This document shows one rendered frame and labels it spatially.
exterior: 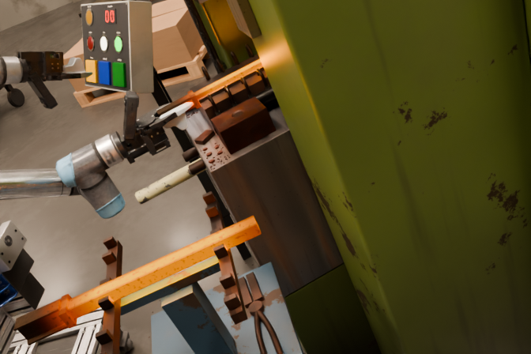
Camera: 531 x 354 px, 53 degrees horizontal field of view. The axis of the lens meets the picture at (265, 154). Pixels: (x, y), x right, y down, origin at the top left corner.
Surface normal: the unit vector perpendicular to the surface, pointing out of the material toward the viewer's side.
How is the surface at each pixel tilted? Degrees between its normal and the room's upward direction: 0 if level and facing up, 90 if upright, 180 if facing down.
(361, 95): 90
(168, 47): 90
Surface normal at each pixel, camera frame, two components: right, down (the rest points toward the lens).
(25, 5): 0.00, 0.55
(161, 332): -0.36, -0.78
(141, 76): 0.67, 0.17
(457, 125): 0.33, 0.40
